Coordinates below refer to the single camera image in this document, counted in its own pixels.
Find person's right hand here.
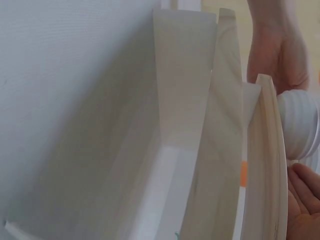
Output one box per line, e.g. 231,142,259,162
285,163,320,240

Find person's left hand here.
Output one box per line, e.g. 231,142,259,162
246,22,312,91

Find white ribbed jar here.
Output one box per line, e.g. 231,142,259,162
275,89,320,161

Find person's left forearm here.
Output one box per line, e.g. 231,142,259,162
246,0,288,25

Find light wooden panel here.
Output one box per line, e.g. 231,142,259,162
178,7,245,240
231,73,289,240

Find small orange object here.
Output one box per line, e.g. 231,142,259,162
239,160,248,187

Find white open box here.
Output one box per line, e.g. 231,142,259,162
4,7,262,240

